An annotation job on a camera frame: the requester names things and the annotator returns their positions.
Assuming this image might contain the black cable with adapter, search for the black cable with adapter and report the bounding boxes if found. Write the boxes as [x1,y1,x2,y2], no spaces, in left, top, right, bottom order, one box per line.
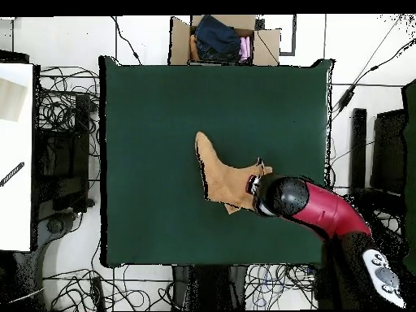
[331,37,416,115]

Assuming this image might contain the tan terry towel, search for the tan terry towel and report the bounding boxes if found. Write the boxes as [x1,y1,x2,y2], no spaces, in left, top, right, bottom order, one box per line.
[193,130,274,215]

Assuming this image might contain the office chair base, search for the office chair base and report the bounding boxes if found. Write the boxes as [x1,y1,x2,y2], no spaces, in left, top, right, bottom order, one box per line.
[35,210,84,261]

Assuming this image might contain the blue denim jeans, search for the blue denim jeans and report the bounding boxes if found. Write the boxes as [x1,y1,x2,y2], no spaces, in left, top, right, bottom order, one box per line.
[193,14,242,63]

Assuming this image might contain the black chair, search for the black chair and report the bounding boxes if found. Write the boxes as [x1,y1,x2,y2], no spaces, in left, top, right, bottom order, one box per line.
[349,107,409,196]

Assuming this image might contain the black equipment rack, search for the black equipment rack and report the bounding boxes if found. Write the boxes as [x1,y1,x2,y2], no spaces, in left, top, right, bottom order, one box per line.
[32,93,97,217]

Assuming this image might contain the beige paper sheet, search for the beige paper sheet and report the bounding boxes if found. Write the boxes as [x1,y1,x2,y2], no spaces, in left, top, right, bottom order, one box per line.
[0,76,28,123]

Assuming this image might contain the pink cloth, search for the pink cloth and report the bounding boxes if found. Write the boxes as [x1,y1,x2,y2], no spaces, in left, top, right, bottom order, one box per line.
[238,36,253,63]

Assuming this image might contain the black power strip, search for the black power strip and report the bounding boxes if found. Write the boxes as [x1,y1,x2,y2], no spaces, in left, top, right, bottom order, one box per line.
[89,275,106,311]

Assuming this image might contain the dark green draped cloth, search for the dark green draped cloth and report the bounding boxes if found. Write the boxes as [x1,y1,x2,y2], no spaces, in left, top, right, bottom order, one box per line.
[401,78,416,276]

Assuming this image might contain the tan cloth in box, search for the tan cloth in box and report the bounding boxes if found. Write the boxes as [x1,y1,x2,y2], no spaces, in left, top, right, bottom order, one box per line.
[188,33,201,62]

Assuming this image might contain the dark green table cloth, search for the dark green table cloth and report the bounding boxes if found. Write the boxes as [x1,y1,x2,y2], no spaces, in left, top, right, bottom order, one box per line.
[97,55,336,269]

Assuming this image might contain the open cardboard box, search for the open cardboard box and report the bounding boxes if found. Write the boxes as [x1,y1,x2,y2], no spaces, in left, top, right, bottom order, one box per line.
[167,14,282,67]

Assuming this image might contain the black floor frame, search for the black floor frame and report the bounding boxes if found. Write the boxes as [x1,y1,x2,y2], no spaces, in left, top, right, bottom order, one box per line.
[279,13,298,57]

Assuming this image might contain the white desk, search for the white desk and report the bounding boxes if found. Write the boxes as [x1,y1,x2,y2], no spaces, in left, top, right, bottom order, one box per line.
[0,62,34,253]

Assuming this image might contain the black striped tool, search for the black striped tool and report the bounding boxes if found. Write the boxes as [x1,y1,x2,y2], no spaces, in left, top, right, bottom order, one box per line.
[0,161,26,189]

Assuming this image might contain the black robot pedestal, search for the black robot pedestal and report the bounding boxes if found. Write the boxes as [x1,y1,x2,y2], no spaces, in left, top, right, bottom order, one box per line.
[171,264,249,311]

